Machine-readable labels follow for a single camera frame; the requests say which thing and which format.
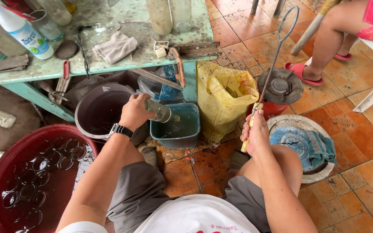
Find person's left hand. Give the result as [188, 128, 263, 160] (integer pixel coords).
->
[119, 93, 157, 132]

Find person's right hand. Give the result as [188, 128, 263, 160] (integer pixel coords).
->
[240, 109, 271, 158]

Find wire rod with yellow handle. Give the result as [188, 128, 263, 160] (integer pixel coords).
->
[240, 5, 300, 153]

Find clear blue plastic bag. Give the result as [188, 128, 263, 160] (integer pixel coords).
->
[137, 65, 187, 105]

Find black wrist watch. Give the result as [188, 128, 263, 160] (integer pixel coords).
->
[108, 123, 134, 140]

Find green wooden table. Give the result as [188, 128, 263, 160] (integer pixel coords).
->
[0, 0, 223, 123]

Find teal plastic bin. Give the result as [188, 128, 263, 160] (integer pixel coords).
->
[150, 102, 201, 149]

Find rusty curved tool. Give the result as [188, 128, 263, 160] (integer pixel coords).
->
[168, 47, 187, 88]

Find gray plastic bucket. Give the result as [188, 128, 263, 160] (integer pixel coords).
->
[74, 82, 149, 147]

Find small matchbox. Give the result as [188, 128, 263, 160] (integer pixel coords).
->
[153, 41, 170, 59]

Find gray sandal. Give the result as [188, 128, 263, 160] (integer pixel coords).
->
[141, 146, 159, 169]
[227, 150, 250, 171]

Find gray folded cloth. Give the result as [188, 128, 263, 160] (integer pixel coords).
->
[92, 31, 139, 65]

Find rusty flat metal bar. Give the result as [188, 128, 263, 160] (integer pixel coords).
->
[167, 41, 223, 61]

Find yellow woven sack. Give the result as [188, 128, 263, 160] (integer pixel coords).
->
[196, 61, 259, 144]

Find dusty tall glass bottle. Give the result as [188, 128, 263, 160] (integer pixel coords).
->
[146, 0, 173, 36]

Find clear tall glass bottle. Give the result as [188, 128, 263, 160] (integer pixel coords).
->
[169, 0, 193, 33]

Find gray shorts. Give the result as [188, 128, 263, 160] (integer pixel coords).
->
[106, 161, 272, 233]

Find oval gray stone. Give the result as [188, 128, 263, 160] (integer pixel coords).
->
[55, 39, 79, 60]

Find clear drinking glass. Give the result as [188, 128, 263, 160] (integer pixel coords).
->
[29, 9, 65, 43]

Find white shirt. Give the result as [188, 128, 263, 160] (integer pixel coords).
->
[57, 194, 261, 233]

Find cloudy glass bottle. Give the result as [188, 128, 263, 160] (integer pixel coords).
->
[36, 0, 73, 27]

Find group of submerged glass jars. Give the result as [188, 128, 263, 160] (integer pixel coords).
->
[1, 137, 88, 230]

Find red gas burner stove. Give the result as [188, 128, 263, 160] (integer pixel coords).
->
[246, 67, 304, 121]

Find white bottle with blue cap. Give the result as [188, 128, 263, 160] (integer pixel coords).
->
[0, 0, 55, 61]

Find round white and blue lid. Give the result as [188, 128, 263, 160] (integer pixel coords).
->
[266, 114, 336, 184]

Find weathered wood piece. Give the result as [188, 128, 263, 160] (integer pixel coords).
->
[0, 54, 30, 76]

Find metal stool legs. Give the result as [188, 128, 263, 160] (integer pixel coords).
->
[250, 0, 287, 18]

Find person's right leg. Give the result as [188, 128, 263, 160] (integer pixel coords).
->
[221, 144, 303, 196]

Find teal towel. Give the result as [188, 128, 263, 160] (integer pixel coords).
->
[301, 129, 338, 170]

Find black wire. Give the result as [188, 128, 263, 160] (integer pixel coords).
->
[76, 25, 92, 79]

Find red-handled tool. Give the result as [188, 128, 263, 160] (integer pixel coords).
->
[54, 60, 71, 98]

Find wooden stick handle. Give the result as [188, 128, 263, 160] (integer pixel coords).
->
[290, 0, 342, 56]

